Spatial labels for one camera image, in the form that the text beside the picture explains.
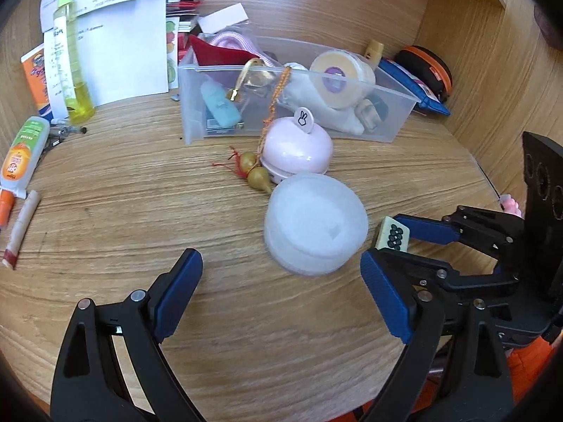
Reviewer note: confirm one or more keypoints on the blue zip pouch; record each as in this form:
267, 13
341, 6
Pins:
418, 92

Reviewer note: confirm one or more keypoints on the gold gourd charm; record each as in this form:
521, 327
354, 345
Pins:
258, 178

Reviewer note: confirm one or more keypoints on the white tube with orange label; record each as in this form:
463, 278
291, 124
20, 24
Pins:
22, 154

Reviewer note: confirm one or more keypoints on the beige lip balm stick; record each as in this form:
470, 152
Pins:
22, 228

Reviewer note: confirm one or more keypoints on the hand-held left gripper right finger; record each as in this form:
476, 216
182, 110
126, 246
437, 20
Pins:
387, 296

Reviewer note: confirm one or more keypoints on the small blue box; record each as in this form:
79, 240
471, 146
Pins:
220, 107

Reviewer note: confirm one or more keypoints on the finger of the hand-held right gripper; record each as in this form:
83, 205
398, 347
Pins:
426, 231
466, 282

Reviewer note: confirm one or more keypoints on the wooden desktop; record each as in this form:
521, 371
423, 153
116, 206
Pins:
132, 184

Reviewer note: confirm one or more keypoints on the mahjong tile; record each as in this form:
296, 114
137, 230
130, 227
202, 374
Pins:
391, 235

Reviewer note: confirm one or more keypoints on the white blank card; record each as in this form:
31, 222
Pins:
222, 18

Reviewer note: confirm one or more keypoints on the red packets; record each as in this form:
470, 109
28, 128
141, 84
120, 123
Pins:
182, 6

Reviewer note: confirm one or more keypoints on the cream cylindrical container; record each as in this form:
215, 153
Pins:
338, 79

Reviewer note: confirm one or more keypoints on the black and orange round case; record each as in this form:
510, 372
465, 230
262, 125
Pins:
429, 66

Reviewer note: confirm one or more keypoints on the small metal piece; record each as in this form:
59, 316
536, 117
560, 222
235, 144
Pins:
174, 97

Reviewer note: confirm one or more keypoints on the pink charm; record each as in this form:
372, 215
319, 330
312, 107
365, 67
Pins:
512, 206

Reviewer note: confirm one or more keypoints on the orange highlighter pen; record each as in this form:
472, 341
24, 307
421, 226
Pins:
5, 206

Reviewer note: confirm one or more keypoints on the white round puff container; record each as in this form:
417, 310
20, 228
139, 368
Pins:
314, 224

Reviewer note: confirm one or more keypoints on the yellow spray bottle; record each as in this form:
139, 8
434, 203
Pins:
72, 74

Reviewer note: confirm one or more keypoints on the white paper sheets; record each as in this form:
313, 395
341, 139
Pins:
127, 52

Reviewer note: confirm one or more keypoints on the yellow tape roll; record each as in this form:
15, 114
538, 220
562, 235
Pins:
374, 52

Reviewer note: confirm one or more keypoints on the small beige trinket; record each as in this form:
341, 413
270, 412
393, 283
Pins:
367, 112

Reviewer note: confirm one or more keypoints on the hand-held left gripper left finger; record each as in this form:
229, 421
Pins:
176, 301

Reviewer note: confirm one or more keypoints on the orange sunscreen tube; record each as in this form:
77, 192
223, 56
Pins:
35, 79

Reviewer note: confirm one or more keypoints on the clear plastic storage box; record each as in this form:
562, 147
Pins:
387, 114

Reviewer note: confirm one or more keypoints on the red velvet pouch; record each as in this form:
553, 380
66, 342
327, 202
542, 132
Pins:
215, 55

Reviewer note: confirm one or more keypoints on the pink round case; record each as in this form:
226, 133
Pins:
294, 149

